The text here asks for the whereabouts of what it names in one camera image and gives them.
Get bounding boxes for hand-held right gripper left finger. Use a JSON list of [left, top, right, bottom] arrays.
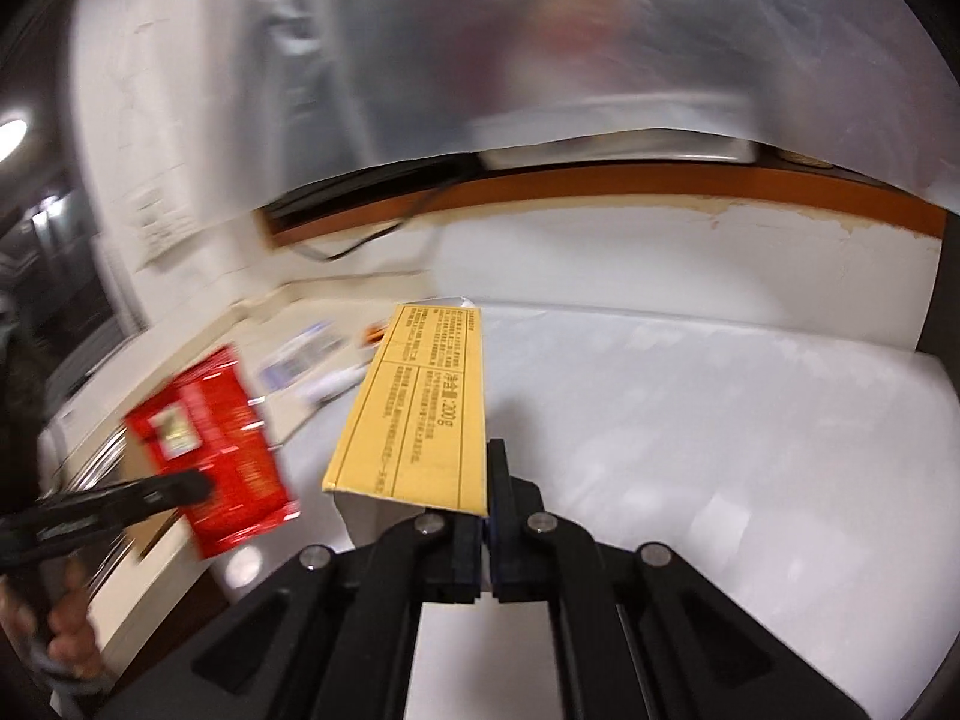
[[112, 514, 488, 720]]

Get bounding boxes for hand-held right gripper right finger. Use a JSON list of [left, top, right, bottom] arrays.
[[486, 437, 871, 720]]

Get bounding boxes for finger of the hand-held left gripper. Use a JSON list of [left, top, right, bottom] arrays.
[[30, 469, 214, 542]]

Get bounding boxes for red snack packet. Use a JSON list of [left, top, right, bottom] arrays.
[[124, 345, 302, 560]]

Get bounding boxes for yellow and white carton box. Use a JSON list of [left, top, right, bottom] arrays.
[[321, 302, 490, 550]]

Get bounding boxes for translucent plastic bag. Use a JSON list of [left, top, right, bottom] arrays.
[[71, 0, 960, 202]]

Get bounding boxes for person's left hand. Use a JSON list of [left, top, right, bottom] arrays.
[[0, 561, 106, 683]]

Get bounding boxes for packets on cardboard tray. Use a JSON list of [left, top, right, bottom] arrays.
[[259, 319, 340, 392]]

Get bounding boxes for white paper notice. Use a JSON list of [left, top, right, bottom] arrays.
[[133, 186, 202, 272]]

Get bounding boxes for brown wooden trim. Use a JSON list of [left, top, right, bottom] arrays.
[[259, 161, 947, 245]]

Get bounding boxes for white tray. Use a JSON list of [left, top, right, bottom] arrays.
[[480, 131, 758, 170]]

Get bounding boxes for black cable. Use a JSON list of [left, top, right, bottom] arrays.
[[268, 178, 452, 265]]

